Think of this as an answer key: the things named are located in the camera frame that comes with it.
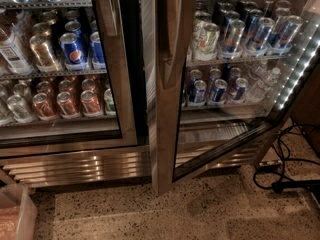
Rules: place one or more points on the blue Pepsi can lower right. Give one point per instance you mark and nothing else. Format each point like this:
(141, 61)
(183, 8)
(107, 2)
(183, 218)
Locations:
(237, 90)

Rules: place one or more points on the glass fridge door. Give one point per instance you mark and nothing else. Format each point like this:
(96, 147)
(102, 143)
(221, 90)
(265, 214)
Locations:
(53, 18)
(293, 47)

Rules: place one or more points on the red soda can left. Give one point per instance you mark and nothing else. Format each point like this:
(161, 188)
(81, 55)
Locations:
(45, 108)

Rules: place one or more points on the Mountain Dew can right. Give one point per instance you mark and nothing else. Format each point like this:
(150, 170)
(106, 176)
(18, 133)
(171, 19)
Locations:
(206, 43)

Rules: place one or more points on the blue Pepsi can lower middle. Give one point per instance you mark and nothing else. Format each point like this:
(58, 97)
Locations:
(217, 92)

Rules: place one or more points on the gold soda can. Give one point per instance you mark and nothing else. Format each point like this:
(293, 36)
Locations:
(46, 58)

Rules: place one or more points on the blue Pepsi can front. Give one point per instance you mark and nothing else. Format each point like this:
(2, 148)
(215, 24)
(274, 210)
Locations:
(75, 52)

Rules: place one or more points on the blue pepsi can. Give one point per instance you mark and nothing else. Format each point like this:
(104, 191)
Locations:
(75, 52)
(217, 92)
(237, 90)
(196, 96)

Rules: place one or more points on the red soda can right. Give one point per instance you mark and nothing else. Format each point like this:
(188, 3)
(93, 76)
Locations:
(90, 103)

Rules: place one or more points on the blue Pepsi can lower left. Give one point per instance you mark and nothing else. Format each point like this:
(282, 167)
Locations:
(196, 96)

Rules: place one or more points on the red soda can middle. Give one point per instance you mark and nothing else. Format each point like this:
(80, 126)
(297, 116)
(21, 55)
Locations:
(67, 105)

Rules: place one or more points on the clear plastic storage bin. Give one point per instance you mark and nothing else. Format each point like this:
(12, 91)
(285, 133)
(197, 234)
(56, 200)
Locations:
(17, 213)

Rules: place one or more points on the blue Pepsi can edge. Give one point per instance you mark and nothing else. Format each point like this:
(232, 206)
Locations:
(96, 46)

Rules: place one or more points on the silver can lower left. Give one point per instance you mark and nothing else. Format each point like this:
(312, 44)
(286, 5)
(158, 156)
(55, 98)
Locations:
(21, 110)

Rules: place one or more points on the red soda can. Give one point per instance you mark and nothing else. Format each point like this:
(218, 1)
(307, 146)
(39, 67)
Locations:
(90, 103)
(67, 105)
(45, 108)

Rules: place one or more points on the clear water bottle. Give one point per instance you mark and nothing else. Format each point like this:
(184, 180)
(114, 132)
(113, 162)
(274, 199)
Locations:
(263, 85)

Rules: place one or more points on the stainless fridge bottom grille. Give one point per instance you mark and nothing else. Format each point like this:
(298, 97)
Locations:
(62, 160)

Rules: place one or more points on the silver blue energy can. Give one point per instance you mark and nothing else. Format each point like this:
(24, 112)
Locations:
(230, 43)

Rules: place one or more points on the clear labelled bottle left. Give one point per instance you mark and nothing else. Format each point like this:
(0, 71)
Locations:
(14, 52)

